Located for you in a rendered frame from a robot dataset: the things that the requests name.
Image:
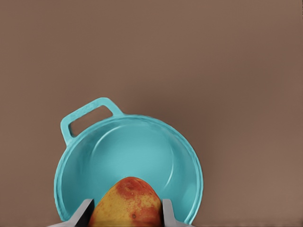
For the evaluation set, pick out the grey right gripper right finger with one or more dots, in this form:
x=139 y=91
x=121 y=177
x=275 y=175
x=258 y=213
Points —
x=168 y=214

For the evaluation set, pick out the orange-yellow potato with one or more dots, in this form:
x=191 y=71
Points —
x=127 y=203

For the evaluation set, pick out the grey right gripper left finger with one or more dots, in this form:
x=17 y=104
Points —
x=80 y=214

